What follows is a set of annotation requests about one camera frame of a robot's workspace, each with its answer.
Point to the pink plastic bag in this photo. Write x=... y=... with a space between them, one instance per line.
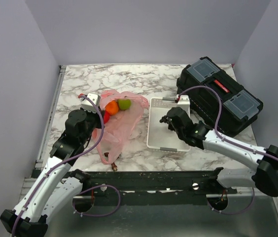
x=118 y=129

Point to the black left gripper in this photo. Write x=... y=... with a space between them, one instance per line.
x=97 y=115

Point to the dark fake grape bunch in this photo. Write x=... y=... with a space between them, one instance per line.
x=164 y=119

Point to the green fake apple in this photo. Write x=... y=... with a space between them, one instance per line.
x=124 y=104

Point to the orange fake tangerine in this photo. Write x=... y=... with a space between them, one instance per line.
x=112 y=108

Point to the black plastic toolbox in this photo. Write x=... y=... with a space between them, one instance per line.
x=239 y=107

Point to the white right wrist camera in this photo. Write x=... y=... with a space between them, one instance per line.
x=183 y=102

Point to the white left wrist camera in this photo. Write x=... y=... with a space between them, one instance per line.
x=90 y=102

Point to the brown toy faucet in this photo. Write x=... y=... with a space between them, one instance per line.
x=113 y=165

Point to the red fake apple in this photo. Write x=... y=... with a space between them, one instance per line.
x=106 y=117

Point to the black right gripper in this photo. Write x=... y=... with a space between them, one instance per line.
x=170 y=126

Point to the white perforated plastic basket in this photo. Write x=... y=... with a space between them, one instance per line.
x=159 y=137

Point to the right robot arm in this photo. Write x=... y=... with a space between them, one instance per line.
x=261 y=164

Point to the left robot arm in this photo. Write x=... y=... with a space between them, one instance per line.
x=32 y=215

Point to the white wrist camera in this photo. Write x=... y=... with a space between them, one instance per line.
x=90 y=102
x=183 y=102

